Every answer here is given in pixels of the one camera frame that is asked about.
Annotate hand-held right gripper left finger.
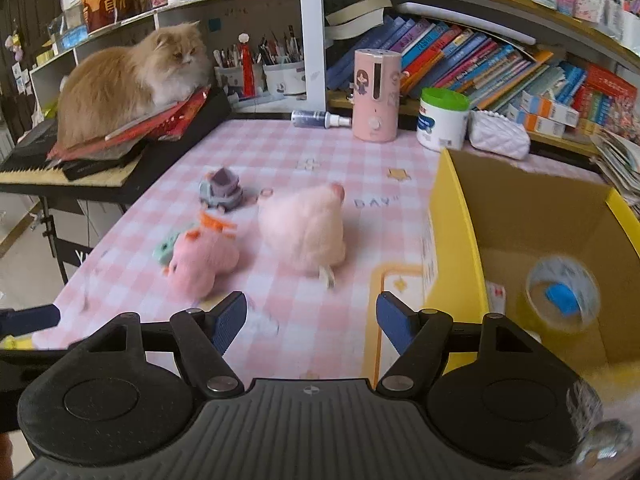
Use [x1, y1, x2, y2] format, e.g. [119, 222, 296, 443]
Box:
[67, 291, 249, 400]

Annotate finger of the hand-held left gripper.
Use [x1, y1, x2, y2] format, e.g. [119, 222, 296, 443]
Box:
[0, 304, 62, 337]
[0, 346, 83, 362]

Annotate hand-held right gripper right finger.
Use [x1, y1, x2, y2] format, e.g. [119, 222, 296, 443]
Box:
[375, 291, 552, 399]

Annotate yellow cardboard box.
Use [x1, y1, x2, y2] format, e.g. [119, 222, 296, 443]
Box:
[422, 147, 640, 401]

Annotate small white carton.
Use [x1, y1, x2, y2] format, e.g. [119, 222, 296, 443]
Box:
[485, 281, 508, 317]

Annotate blue packet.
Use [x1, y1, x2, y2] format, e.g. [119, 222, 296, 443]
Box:
[544, 282, 576, 316]

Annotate yellow tape roll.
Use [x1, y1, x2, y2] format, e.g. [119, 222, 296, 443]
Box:
[525, 255, 601, 333]

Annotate small pink plush orange feet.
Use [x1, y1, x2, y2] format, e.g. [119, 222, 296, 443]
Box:
[162, 212, 241, 304]

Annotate pink checked tablecloth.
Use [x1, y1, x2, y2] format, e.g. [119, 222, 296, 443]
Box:
[50, 117, 608, 391]

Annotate black keyboard stand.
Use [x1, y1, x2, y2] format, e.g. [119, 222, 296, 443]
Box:
[40, 200, 97, 286]

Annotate mint green small toy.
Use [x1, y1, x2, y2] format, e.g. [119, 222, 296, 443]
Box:
[152, 232, 182, 267]

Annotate large light pink plush toy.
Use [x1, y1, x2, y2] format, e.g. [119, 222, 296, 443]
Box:
[256, 182, 347, 291]

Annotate purple grey toy car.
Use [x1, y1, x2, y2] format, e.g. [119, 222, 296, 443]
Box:
[198, 167, 246, 211]

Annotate black electronic keyboard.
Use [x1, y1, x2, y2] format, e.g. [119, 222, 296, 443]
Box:
[0, 87, 233, 206]

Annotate black flat box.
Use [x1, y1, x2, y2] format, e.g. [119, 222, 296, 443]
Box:
[62, 142, 151, 182]

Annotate white jar green lid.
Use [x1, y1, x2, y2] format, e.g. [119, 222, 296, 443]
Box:
[416, 87, 471, 152]

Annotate red paper packets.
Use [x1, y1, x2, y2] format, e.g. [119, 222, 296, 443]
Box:
[47, 85, 211, 161]

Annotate white quilted pouch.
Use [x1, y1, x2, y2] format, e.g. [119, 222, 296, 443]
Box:
[467, 110, 531, 160]

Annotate small spray bottle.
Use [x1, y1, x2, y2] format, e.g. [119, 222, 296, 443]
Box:
[291, 109, 352, 130]

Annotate pink humidifier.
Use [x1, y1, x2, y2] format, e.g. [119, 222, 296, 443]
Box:
[352, 49, 402, 143]

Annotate white pen holder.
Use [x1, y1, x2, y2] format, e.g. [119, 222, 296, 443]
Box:
[262, 27, 306, 97]
[214, 45, 264, 99]

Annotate orange fluffy cat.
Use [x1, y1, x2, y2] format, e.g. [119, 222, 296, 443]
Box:
[56, 21, 213, 150]

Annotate white orange blue carton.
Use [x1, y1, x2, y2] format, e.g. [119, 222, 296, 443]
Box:
[520, 91, 581, 127]
[502, 106, 568, 139]

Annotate red tassel ornament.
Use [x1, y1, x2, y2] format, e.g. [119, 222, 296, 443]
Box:
[237, 32, 256, 99]

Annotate stack of magazines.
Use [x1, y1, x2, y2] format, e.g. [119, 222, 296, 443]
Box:
[590, 127, 640, 207]

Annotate long row of colourful books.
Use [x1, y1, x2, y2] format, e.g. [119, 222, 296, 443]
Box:
[325, 15, 588, 116]

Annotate blue tissue box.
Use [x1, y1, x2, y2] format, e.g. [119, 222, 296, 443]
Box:
[59, 25, 91, 52]

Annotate white wooden bookshelf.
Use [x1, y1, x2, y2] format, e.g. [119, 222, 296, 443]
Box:
[27, 0, 640, 157]

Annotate thick white book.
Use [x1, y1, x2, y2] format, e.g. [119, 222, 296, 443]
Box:
[327, 16, 387, 42]

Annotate red boxed book set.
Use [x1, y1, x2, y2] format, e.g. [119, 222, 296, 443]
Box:
[570, 62, 632, 136]

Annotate dark wooden door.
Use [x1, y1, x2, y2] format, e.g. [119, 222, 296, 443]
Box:
[0, 0, 62, 98]

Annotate thick dark cover book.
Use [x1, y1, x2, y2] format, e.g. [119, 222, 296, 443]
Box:
[325, 0, 394, 26]

